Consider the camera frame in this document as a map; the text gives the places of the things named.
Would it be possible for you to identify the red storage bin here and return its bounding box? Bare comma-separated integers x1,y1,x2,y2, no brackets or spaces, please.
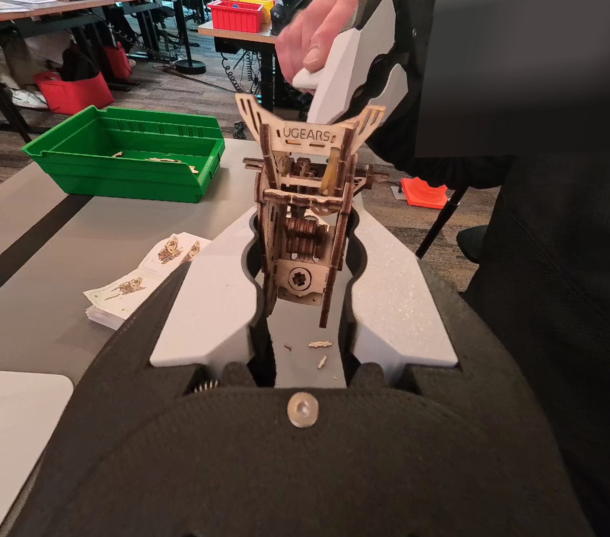
207,0,264,33

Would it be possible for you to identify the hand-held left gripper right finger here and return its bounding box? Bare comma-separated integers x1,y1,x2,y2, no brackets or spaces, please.
341,208,458,387

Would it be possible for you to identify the wooden mechanical model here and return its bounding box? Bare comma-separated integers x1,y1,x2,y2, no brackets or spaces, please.
235,92,389,329

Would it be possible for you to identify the black coiled cable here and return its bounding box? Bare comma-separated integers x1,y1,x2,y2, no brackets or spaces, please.
220,50,245,92

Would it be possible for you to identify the green plastic bin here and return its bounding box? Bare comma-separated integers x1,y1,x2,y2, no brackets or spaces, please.
21,105,226,204

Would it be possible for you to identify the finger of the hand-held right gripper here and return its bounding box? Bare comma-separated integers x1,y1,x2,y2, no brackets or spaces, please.
355,0,412,119
292,29,378,125

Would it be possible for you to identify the white document stand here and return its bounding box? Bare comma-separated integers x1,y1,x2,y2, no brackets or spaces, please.
0,370,74,521

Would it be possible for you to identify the yellow storage bin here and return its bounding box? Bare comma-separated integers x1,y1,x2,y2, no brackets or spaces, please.
228,0,276,20

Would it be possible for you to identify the small wooden workbench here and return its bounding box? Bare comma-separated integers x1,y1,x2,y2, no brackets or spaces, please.
198,20,278,113

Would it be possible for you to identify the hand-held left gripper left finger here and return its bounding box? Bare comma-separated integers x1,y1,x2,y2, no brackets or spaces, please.
150,207,276,387

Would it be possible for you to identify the person's right forearm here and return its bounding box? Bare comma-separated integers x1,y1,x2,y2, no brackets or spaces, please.
391,151,513,190

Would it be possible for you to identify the red fabric bag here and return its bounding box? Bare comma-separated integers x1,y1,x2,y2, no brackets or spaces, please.
34,70,115,116
102,44,132,80

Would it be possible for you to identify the black stand pole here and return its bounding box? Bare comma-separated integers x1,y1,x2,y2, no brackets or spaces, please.
164,0,207,75
415,187,470,259

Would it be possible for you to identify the long wooden workbench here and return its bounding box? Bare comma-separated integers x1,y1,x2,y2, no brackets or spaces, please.
0,0,172,85

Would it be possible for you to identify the illustrated instruction booklet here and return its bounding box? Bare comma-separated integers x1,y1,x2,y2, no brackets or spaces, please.
83,232,213,330

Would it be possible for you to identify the orange traffic cone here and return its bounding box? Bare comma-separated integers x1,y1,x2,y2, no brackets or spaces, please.
399,177,450,210

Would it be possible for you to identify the person's right hand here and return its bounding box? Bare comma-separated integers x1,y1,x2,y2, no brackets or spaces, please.
275,0,361,95

